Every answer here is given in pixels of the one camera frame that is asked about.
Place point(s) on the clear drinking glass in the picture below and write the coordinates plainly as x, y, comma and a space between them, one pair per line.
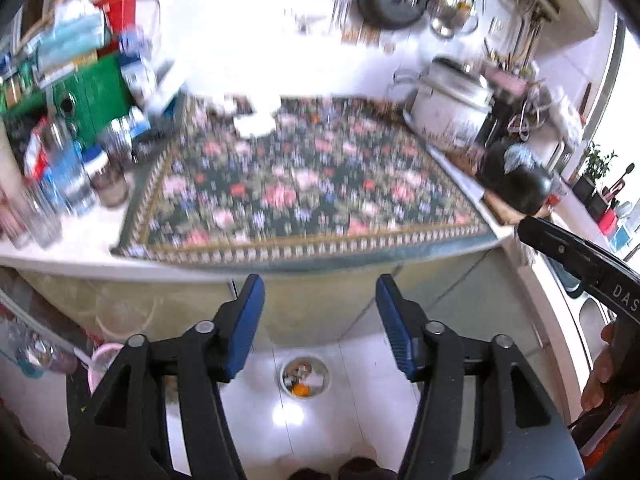
40, 217

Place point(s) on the plastic water bottle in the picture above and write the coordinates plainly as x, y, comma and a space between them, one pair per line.
68, 172

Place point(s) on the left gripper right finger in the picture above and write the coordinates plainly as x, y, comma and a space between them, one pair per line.
483, 412

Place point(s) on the white foam fruit net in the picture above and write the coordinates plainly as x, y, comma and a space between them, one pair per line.
259, 123

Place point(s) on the right hand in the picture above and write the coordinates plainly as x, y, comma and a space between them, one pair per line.
603, 369

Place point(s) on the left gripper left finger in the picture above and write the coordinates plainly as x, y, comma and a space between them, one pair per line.
123, 433

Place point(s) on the large orange peel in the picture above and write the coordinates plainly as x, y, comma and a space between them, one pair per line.
301, 390

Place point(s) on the floral table mat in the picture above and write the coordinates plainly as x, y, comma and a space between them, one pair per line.
337, 182

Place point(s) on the red tin box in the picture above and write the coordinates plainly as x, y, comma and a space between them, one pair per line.
120, 16

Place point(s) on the trash bowl on floor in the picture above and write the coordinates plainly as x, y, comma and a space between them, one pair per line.
309, 370

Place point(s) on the teal tissue box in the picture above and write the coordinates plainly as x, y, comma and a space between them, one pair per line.
78, 27

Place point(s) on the green box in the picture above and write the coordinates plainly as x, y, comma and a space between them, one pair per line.
92, 97

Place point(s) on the white rice cooker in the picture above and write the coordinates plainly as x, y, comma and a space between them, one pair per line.
447, 103

